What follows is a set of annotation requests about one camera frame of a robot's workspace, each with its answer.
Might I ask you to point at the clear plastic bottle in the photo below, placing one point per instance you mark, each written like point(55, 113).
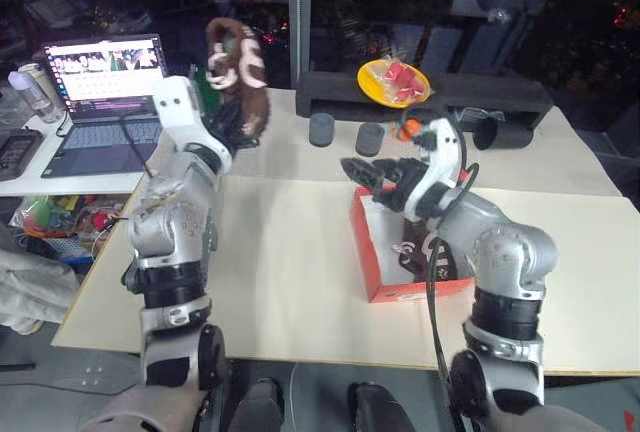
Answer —
point(35, 94)

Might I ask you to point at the grey metal window post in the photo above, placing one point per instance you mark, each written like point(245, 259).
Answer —
point(300, 17)

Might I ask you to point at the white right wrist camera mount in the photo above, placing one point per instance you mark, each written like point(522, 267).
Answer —
point(442, 157)

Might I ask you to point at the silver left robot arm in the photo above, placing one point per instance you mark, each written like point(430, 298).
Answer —
point(167, 222)

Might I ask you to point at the black handheld device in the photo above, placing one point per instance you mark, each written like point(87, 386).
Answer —
point(17, 152)

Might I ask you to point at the brown plush toy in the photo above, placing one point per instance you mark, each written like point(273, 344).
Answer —
point(245, 59)

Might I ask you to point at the clear plastic bag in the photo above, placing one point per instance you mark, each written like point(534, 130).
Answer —
point(480, 118)

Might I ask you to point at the small orange toy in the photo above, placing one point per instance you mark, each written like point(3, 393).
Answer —
point(411, 129)

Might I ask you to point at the black cylindrical cup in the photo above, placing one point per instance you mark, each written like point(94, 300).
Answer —
point(505, 134)

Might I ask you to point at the bin of colourful toys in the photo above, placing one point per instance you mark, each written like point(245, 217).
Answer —
point(60, 217)

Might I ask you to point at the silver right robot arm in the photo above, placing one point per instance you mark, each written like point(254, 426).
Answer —
point(500, 262)

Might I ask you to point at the brown fuzzy slipper white print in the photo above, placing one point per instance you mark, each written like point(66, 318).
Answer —
point(425, 254)

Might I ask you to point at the open grey laptop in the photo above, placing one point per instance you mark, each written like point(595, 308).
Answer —
point(107, 107)

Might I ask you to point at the white side table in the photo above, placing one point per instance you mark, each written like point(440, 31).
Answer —
point(75, 184)

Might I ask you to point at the bag of red pieces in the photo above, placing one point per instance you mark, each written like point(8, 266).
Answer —
point(402, 81)

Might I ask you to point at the dark rounded shape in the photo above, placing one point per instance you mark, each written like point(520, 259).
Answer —
point(375, 409)
point(260, 407)

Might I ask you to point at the green object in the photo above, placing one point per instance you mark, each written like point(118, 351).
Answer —
point(206, 89)

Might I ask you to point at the long black foam block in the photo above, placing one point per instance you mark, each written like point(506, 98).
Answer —
point(330, 89)

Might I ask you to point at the yellow plate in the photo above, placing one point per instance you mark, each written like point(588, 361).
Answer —
point(367, 83)

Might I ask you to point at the red cardboard shoebox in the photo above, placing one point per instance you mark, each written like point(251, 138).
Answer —
point(380, 262)

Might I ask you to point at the white cloth bundle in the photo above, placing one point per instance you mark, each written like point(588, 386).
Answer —
point(30, 277)

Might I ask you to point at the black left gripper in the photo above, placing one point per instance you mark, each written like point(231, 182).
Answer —
point(224, 124)

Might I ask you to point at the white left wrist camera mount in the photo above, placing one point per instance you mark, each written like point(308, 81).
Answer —
point(176, 104)

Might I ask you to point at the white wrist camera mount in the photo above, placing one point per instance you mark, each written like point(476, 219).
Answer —
point(442, 157)
point(176, 104)

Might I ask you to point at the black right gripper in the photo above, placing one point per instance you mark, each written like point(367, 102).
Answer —
point(407, 184)

